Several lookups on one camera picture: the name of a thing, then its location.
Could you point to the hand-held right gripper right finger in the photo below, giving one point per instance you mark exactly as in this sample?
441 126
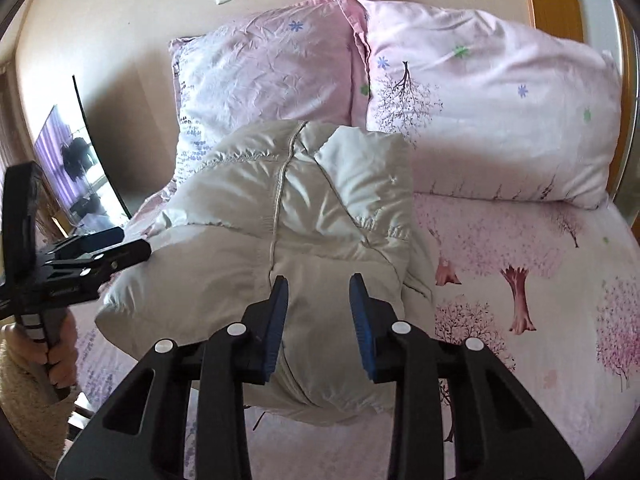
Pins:
362 325

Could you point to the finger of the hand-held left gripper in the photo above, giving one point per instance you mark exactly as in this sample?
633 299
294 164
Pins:
100 237
115 257

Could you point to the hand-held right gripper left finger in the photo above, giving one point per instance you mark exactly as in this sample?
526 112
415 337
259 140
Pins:
275 330

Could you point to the white puffer jacket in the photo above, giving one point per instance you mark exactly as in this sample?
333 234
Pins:
300 210

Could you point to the person's left forearm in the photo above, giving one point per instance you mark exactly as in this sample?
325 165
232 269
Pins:
30 410

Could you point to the person's left hand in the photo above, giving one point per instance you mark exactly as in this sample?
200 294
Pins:
62 345

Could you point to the pink floral bed sheet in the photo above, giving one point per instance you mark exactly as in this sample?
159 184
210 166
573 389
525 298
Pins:
500 360

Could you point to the pink pillow with purple leaves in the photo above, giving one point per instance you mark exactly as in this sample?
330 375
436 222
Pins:
270 75

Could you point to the pink pillow with tree print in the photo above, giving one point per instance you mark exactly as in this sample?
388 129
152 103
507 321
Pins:
490 110

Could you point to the wall mirror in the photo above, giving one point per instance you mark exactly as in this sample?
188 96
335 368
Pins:
75 170

